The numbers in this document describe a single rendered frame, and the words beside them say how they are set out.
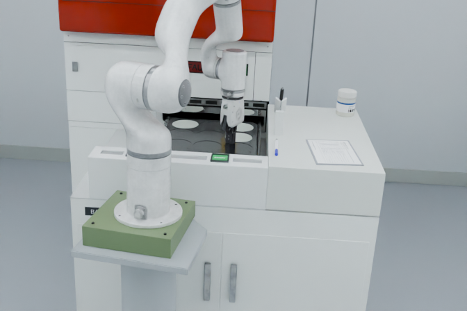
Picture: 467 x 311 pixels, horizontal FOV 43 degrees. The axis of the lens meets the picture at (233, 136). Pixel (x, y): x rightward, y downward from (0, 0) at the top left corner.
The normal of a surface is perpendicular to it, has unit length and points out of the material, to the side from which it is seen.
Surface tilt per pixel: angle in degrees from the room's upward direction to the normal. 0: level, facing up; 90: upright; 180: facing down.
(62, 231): 0
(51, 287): 0
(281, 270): 90
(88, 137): 90
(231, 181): 90
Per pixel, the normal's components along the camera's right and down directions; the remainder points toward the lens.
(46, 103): -0.05, 0.35
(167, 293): 0.70, 0.28
